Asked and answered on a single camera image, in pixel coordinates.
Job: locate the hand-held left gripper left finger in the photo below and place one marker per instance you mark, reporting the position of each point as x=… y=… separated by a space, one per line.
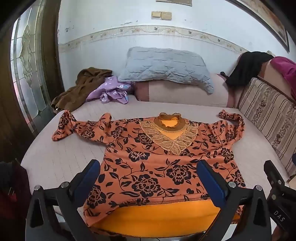
x=90 y=176

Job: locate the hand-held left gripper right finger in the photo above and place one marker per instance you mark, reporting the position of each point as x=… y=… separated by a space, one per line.
x=212 y=183

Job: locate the grey quilted pillow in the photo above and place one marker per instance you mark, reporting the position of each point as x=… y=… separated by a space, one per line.
x=166 y=64

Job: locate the purple floral cloth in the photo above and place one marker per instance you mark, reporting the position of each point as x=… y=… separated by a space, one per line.
x=111 y=89

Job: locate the beige light switch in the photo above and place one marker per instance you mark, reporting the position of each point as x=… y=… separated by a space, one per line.
x=156 y=14
x=166 y=15

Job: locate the large dark framed picture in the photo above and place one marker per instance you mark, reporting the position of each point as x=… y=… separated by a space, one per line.
x=272 y=23

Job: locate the pink beige cushion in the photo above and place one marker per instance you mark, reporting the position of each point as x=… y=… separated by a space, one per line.
x=275 y=78

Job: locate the pink bolster pillow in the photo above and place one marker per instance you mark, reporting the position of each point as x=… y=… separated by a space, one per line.
x=180 y=93

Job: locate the wooden door with stained glass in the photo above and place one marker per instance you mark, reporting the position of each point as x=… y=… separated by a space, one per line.
x=25 y=69

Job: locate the dark red cloth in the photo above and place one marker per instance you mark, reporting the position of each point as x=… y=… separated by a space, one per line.
x=11 y=192

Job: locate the magenta cloth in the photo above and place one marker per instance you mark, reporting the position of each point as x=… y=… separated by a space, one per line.
x=288 y=68

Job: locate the brown cloth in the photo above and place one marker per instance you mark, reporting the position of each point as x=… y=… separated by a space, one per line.
x=78 y=90

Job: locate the small framed picture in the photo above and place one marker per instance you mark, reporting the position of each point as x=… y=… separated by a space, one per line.
x=175 y=2

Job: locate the striped floral cushion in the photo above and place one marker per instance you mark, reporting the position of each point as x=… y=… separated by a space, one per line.
x=268 y=111

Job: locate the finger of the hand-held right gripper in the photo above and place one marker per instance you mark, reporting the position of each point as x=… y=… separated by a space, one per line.
x=272 y=173

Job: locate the black cloth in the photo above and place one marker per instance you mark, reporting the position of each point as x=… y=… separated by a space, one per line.
x=247 y=67

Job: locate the orange black floral shirt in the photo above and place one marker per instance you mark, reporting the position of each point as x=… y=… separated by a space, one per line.
x=150 y=162

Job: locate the bed with pink sheet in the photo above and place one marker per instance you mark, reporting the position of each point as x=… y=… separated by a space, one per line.
x=57 y=153

